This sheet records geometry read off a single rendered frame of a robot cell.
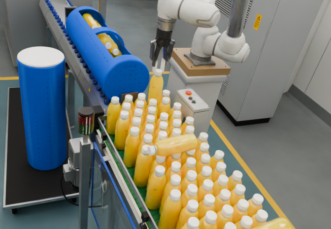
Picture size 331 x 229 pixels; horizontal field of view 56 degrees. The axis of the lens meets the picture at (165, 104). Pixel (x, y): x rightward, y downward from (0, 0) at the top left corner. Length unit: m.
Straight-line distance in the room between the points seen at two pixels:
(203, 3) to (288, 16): 1.84
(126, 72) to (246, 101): 1.92
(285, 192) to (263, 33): 1.45
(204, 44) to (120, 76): 0.69
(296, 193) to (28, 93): 2.36
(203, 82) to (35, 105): 1.13
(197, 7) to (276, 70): 2.13
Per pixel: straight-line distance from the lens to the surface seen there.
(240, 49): 2.12
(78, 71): 2.33
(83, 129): 1.29
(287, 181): 3.21
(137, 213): 1.39
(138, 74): 1.80
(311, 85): 4.45
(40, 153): 2.46
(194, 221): 1.14
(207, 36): 2.17
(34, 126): 2.31
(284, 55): 3.39
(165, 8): 1.46
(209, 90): 2.32
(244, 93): 3.36
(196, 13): 1.40
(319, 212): 3.11
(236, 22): 2.03
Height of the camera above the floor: 2.00
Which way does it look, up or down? 33 degrees down
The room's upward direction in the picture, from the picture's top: 11 degrees clockwise
